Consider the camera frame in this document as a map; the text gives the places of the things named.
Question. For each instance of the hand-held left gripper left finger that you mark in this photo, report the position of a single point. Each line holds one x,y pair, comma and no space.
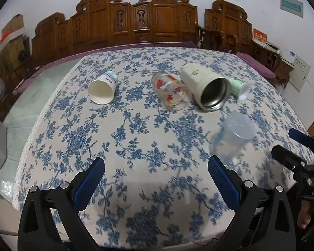
87,185

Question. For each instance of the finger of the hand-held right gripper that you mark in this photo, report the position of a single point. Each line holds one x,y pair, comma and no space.
285,155
299,135

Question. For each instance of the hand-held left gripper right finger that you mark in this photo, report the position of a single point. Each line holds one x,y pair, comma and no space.
222,180

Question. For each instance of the clear plastic cup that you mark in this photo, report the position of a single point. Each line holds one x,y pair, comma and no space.
231,136

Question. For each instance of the green paper cup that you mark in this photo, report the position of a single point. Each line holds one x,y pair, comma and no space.
239,87

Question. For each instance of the white paper cup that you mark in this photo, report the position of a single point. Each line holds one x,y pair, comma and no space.
102,89

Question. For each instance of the red printed glass cup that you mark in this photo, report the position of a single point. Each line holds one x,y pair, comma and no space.
171,91

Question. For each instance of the person's right hand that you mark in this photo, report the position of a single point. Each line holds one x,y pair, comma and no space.
307,213

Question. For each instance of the blue floral tablecloth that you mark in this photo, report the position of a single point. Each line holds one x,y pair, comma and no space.
146,141

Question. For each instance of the white device box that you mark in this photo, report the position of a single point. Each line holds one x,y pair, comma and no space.
287,57

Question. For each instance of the purple chair cushion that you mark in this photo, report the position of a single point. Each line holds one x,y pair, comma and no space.
256,65

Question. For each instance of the wooden side table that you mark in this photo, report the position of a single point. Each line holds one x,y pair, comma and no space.
267,56

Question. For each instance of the cream steel mug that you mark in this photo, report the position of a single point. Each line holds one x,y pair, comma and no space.
198,81

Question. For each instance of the carved wooden armchair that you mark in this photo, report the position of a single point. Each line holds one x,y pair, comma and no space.
225,23

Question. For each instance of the carved wooden sofa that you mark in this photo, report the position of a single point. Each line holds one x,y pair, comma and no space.
115,23

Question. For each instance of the cardboard box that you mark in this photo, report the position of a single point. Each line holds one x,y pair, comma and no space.
13,28

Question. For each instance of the white wall box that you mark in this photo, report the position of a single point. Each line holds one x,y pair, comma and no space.
301,73

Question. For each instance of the red wall sign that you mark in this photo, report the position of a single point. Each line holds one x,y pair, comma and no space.
259,35

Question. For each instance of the green framed wall panel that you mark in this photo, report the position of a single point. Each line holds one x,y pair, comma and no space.
291,6

